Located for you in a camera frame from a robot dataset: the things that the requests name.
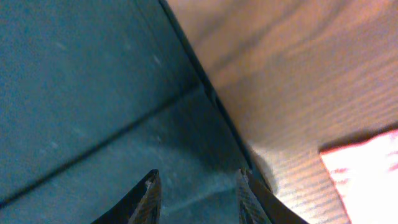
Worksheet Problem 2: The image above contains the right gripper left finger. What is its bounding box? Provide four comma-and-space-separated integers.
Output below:
92, 169, 162, 224

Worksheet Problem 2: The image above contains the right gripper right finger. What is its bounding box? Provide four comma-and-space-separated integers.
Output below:
236, 169, 308, 224

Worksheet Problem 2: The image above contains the black t-shirt with white logo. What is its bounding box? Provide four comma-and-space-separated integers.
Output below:
1, 1, 251, 223

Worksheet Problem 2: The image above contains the red orange garment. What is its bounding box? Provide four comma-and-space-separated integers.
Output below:
320, 129, 397, 224

